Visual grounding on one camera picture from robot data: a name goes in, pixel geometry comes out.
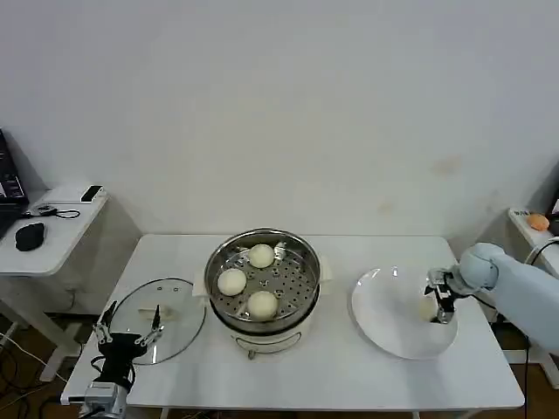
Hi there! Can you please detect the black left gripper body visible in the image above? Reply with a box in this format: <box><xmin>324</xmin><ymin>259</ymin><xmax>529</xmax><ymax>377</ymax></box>
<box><xmin>98</xmin><ymin>333</ymin><xmax>148</xmax><ymax>386</ymax></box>

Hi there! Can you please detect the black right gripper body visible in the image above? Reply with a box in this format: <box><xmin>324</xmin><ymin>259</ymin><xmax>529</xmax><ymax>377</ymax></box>
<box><xmin>441</xmin><ymin>269</ymin><xmax>460</xmax><ymax>303</ymax></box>

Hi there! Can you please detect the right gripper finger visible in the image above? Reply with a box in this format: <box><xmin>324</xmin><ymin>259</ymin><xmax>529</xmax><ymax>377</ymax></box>
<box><xmin>423</xmin><ymin>269</ymin><xmax>446</xmax><ymax>299</ymax></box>
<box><xmin>431</xmin><ymin>285</ymin><xmax>456</xmax><ymax>325</ymax></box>

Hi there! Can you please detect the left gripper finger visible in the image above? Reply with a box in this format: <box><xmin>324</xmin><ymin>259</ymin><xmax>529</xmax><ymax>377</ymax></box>
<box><xmin>135</xmin><ymin>304</ymin><xmax>166</xmax><ymax>346</ymax></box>
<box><xmin>93</xmin><ymin>300</ymin><xmax>118</xmax><ymax>346</ymax></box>

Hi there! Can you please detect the white steamed bun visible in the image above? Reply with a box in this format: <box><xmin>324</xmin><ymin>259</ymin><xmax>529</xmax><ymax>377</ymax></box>
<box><xmin>247</xmin><ymin>244</ymin><xmax>276</xmax><ymax>269</ymax></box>
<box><xmin>418</xmin><ymin>299</ymin><xmax>438</xmax><ymax>323</ymax></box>
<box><xmin>217</xmin><ymin>268</ymin><xmax>247</xmax><ymax>296</ymax></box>
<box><xmin>246</xmin><ymin>291</ymin><xmax>279</xmax><ymax>320</ymax></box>

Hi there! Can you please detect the round glass lid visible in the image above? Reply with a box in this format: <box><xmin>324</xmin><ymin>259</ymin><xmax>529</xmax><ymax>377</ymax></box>
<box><xmin>104</xmin><ymin>277</ymin><xmax>207</xmax><ymax>366</ymax></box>

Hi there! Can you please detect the white round plate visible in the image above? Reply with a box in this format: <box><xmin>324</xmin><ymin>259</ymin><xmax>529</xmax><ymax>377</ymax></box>
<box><xmin>350</xmin><ymin>265</ymin><xmax>459</xmax><ymax>361</ymax></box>

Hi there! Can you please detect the white side desk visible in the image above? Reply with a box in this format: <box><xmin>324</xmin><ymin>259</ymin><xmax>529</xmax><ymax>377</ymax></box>
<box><xmin>0</xmin><ymin>185</ymin><xmax>110</xmax><ymax>384</ymax></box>

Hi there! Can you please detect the white side table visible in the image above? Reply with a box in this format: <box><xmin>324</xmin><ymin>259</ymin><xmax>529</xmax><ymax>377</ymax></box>
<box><xmin>506</xmin><ymin>207</ymin><xmax>559</xmax><ymax>389</ymax></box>

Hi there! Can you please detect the black computer mouse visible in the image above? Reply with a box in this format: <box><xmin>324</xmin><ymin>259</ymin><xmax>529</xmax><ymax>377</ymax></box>
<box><xmin>15</xmin><ymin>221</ymin><xmax>46</xmax><ymax>252</ymax></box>

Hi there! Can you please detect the white electric cooker base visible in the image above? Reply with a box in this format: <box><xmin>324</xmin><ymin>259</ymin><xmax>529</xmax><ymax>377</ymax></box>
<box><xmin>194</xmin><ymin>261</ymin><xmax>335</xmax><ymax>361</ymax></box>

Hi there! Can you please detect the small white black phone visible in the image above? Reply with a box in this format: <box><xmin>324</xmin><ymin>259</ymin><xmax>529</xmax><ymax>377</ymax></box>
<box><xmin>80</xmin><ymin>185</ymin><xmax>105</xmax><ymax>204</ymax></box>

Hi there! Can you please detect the steel perforated steamer basket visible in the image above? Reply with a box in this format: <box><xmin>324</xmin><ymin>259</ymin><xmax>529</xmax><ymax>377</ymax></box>
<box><xmin>204</xmin><ymin>227</ymin><xmax>321</xmax><ymax>325</ymax></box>

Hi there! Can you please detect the black laptop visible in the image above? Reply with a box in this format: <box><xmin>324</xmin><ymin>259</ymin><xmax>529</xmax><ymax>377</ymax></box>
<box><xmin>0</xmin><ymin>128</ymin><xmax>31</xmax><ymax>240</ymax></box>

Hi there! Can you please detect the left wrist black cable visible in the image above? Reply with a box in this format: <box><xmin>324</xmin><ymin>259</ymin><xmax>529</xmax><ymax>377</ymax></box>
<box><xmin>89</xmin><ymin>355</ymin><xmax>137</xmax><ymax>388</ymax></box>

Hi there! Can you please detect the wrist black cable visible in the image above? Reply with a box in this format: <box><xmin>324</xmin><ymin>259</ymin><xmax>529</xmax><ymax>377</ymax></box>
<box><xmin>89</xmin><ymin>355</ymin><xmax>137</xmax><ymax>388</ymax></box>
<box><xmin>469</xmin><ymin>291</ymin><xmax>500</xmax><ymax>312</ymax></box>

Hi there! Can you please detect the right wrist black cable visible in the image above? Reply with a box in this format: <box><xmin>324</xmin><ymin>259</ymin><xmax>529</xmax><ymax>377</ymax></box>
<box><xmin>469</xmin><ymin>291</ymin><xmax>500</xmax><ymax>312</ymax></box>

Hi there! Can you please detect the white floor cable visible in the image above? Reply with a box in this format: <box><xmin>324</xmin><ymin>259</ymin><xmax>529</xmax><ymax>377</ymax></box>
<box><xmin>0</xmin><ymin>332</ymin><xmax>47</xmax><ymax>368</ymax></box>

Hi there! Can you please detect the black lanyard cable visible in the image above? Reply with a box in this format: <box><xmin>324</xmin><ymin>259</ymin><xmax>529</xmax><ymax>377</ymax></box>
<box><xmin>22</xmin><ymin>203</ymin><xmax>82</xmax><ymax>220</ymax></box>

